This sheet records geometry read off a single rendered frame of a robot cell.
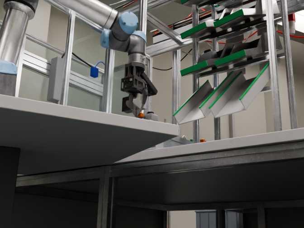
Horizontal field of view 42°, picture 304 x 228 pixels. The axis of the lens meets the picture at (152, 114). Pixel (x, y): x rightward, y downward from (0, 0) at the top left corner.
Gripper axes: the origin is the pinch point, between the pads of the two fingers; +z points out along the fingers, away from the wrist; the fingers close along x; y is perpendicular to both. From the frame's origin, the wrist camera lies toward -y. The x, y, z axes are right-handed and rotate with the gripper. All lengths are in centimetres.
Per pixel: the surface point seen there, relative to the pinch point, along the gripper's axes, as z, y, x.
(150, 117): 0.3, -6.3, 1.8
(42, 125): 24, 62, 23
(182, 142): 12.4, -7.9, 16.6
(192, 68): -13.1, 0.1, 26.0
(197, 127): 6.0, -11.8, 21.0
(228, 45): -25.3, -12.1, 35.2
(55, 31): -189, -144, -256
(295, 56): -224, -441, -69
